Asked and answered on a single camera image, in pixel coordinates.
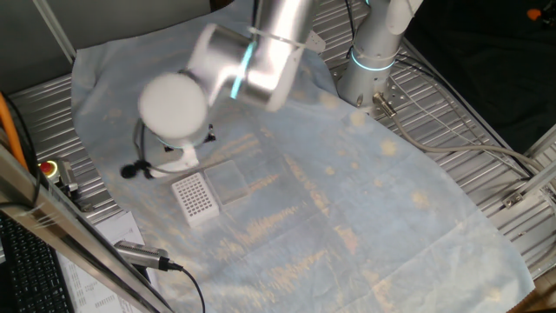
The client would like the white pipette tip holder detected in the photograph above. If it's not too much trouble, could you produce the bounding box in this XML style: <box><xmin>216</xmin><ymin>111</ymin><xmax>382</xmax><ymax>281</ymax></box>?
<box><xmin>170</xmin><ymin>171</ymin><xmax>221</xmax><ymax>229</ymax></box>

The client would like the clear plastic box lid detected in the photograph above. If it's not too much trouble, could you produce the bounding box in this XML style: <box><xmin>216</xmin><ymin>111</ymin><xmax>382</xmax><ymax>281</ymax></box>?
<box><xmin>203</xmin><ymin>159</ymin><xmax>251</xmax><ymax>207</ymax></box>

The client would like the light blue table cloth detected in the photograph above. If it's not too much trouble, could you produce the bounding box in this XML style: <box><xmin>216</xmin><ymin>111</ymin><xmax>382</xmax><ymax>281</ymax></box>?
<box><xmin>70</xmin><ymin>17</ymin><xmax>536</xmax><ymax>313</ymax></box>

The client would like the white power strip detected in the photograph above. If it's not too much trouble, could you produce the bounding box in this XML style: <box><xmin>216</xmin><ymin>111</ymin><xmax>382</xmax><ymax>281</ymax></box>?
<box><xmin>306</xmin><ymin>30</ymin><xmax>327</xmax><ymax>55</ymax></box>

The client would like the black foam microphone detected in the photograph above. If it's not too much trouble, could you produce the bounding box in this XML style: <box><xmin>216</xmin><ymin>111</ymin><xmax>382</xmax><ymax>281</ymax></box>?
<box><xmin>120</xmin><ymin>159</ymin><xmax>154</xmax><ymax>180</ymax></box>

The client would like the printed paper sheet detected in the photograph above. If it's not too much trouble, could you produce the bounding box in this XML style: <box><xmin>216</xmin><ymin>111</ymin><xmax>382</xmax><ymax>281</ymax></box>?
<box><xmin>56</xmin><ymin>210</ymin><xmax>147</xmax><ymax>313</ymax></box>

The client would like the small black clamp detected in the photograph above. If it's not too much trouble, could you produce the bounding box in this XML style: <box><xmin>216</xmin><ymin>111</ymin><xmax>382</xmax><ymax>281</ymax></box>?
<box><xmin>64</xmin><ymin>184</ymin><xmax>95</xmax><ymax>214</ymax></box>

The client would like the emergency stop button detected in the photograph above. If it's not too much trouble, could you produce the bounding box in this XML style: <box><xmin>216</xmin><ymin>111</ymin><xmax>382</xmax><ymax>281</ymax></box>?
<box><xmin>37</xmin><ymin>158</ymin><xmax>80</xmax><ymax>195</ymax></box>

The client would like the black keyboard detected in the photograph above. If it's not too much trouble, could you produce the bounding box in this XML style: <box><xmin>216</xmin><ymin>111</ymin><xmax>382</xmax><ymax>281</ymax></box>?
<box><xmin>0</xmin><ymin>215</ymin><xmax>75</xmax><ymax>313</ymax></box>

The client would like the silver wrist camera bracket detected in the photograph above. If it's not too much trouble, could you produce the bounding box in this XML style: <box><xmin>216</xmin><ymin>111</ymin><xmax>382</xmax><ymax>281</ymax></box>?
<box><xmin>149</xmin><ymin>145</ymin><xmax>200</xmax><ymax>178</ymax></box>

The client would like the thin grey wrist cable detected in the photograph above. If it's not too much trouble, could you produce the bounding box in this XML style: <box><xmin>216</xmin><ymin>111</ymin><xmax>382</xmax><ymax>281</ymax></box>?
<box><xmin>132</xmin><ymin>119</ymin><xmax>149</xmax><ymax>165</ymax></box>

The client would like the black camera cable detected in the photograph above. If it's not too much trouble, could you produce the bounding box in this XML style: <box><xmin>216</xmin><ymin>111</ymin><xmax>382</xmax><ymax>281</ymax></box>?
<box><xmin>167</xmin><ymin>260</ymin><xmax>207</xmax><ymax>313</ymax></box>

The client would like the thick grey base cable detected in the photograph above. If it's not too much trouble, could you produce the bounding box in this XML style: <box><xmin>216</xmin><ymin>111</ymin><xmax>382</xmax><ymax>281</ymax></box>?
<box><xmin>372</xmin><ymin>91</ymin><xmax>544</xmax><ymax>175</ymax></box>

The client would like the aluminium frame bar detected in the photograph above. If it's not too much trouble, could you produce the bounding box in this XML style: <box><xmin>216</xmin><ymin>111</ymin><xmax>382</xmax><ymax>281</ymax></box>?
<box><xmin>0</xmin><ymin>145</ymin><xmax>175</xmax><ymax>313</ymax></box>

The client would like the grey aluminium frame post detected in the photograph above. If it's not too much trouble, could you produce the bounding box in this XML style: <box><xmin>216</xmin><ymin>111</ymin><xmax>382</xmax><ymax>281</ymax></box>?
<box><xmin>32</xmin><ymin>0</ymin><xmax>77</xmax><ymax>64</ymax></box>

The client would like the aluminium frame beam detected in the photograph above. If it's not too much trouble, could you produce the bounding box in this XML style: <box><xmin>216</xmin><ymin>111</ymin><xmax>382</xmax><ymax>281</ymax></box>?
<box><xmin>502</xmin><ymin>123</ymin><xmax>556</xmax><ymax>210</ymax></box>

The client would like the orange cable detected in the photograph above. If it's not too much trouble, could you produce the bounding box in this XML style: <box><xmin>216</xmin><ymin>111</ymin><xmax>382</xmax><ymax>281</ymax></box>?
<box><xmin>0</xmin><ymin>93</ymin><xmax>28</xmax><ymax>170</ymax></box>

